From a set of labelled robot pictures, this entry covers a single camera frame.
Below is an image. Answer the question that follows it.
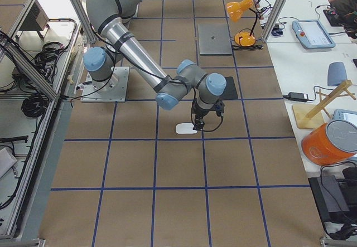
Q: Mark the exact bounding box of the black mousepad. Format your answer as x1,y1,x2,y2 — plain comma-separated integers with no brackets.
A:
220,76,238,100

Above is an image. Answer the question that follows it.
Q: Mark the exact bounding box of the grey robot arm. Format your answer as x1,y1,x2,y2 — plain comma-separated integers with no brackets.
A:
83,0,226,131

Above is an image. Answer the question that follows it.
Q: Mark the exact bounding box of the blue teach pendant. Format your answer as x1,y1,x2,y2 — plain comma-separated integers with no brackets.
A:
292,20,335,49
333,109,357,126

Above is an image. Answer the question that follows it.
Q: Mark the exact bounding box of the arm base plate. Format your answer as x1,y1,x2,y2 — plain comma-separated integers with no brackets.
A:
80,66,130,103

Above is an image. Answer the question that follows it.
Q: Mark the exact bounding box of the wooden stand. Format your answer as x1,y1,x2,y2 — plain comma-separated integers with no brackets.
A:
292,79,356,129

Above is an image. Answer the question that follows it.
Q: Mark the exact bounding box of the grey blue speaker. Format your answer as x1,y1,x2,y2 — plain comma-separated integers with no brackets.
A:
327,62,347,86

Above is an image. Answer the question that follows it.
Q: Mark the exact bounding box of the grey closed laptop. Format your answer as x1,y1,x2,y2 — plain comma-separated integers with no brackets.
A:
198,23,232,56

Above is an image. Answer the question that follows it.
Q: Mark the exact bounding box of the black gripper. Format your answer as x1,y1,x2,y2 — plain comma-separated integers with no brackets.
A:
191,99,225,130

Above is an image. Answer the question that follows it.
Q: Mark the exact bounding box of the orange desk lamp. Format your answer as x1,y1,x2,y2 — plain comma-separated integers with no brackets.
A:
226,0,258,48

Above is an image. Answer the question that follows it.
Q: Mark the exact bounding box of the black power adapter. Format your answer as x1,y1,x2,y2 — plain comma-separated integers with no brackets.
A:
284,92,308,102

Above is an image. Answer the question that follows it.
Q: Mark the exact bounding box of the orange cylindrical container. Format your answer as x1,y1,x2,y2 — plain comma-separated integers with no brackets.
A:
301,120,356,166

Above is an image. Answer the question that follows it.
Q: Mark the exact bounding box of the white computer mouse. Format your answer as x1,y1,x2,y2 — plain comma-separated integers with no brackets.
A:
175,123,198,134

